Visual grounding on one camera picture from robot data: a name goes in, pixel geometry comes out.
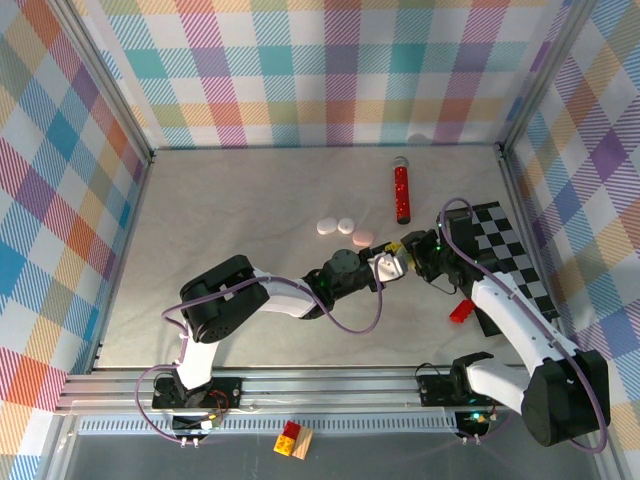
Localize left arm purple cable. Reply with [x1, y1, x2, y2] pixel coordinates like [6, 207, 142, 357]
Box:
[135, 277, 385, 447]

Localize slotted grey cable duct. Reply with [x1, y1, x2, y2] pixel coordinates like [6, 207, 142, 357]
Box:
[79, 418, 459, 435]

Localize aluminium frame post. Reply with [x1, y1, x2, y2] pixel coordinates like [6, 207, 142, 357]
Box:
[499, 0, 600, 156]
[49, 0, 154, 166]

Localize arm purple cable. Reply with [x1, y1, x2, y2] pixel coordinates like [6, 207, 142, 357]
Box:
[135, 277, 385, 447]
[438, 197, 611, 455]

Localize left black controller board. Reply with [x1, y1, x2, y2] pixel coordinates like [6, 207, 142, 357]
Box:
[171, 413, 224, 434]

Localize black controller board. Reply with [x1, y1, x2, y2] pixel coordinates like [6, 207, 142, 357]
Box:
[456, 409, 490, 437]
[171, 413, 224, 434]

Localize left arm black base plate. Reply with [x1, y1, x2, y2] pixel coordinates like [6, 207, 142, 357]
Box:
[151, 377, 245, 412]

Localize wooden block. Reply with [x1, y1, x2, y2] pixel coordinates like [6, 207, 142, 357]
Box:
[291, 427, 315, 461]

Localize long red building brick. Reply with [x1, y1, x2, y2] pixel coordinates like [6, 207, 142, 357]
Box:
[448, 299, 475, 325]

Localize black grey chessboard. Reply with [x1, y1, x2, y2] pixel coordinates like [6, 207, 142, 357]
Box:
[437, 201, 559, 341]

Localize right black controller board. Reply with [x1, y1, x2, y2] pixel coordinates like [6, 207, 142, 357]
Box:
[456, 409, 490, 437]

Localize long aluminium base rail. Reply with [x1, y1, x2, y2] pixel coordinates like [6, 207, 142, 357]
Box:
[54, 366, 606, 417]

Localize aluminium table side rail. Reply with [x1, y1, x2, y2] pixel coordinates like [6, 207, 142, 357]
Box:
[497, 143, 564, 321]
[88, 149, 157, 375]

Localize red glitter toy microphone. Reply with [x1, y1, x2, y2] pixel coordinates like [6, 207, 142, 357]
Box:
[391, 155, 414, 225]

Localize yellow building brick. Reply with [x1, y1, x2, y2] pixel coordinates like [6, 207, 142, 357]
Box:
[272, 432, 297, 457]

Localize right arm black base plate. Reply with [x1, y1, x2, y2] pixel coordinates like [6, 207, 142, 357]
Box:
[416, 373, 512, 407]

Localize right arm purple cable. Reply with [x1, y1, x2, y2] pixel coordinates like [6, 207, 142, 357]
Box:
[438, 197, 611, 455]

